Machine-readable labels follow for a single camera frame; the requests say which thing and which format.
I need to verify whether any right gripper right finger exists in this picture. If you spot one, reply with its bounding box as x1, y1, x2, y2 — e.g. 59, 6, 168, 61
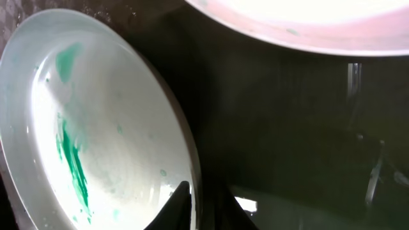
204, 186, 258, 230

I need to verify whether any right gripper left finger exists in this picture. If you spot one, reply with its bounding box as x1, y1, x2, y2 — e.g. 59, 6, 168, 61
145, 181, 192, 230

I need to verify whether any pale blue plate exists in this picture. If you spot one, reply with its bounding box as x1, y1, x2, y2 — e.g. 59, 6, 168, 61
1, 9, 201, 229

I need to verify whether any white plate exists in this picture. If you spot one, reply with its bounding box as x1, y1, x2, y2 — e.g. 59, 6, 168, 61
186, 0, 408, 57

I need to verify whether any large dark serving tray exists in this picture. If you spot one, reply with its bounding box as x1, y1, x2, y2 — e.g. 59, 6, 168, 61
1, 0, 408, 229

